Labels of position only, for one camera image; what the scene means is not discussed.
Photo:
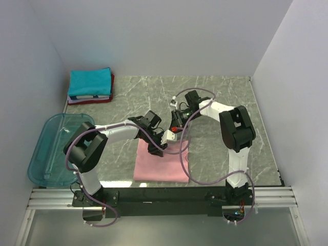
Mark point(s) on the folded dark red t shirt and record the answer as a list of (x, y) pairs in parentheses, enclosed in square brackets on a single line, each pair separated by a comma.
[(104, 101)]

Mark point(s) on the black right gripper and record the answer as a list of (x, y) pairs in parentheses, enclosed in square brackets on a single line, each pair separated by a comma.
[(176, 119)]

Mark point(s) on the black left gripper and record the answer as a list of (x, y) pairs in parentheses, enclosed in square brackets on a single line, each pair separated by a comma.
[(155, 150)]

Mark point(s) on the pink t shirt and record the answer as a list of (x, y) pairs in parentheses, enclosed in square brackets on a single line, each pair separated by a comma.
[(150, 167)]

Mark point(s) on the folded teal t shirt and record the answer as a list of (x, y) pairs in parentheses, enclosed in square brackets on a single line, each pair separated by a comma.
[(90, 82)]

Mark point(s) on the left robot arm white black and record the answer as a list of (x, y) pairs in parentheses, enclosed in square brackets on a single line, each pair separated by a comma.
[(86, 146)]

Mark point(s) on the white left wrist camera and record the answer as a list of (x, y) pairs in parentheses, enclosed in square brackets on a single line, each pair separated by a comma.
[(168, 136)]

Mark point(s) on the teal transparent plastic bin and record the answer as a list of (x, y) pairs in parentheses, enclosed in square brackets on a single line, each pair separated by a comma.
[(47, 166)]

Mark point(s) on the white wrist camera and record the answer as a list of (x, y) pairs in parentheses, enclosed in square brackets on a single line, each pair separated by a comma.
[(168, 136), (173, 103)]

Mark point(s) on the folded white t shirt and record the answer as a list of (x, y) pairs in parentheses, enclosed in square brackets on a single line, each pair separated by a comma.
[(100, 98)]

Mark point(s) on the folded navy t shirt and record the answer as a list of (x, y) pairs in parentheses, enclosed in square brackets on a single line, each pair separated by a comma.
[(88, 97)]

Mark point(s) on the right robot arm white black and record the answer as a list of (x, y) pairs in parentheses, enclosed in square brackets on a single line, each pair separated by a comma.
[(237, 133)]

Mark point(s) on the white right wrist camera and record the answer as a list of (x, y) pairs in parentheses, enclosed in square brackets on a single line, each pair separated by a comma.
[(173, 103)]

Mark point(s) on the aluminium extrusion rail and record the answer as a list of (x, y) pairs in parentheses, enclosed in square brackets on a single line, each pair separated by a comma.
[(61, 199)]

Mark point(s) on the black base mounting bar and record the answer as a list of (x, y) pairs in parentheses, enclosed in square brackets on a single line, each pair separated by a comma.
[(176, 200)]

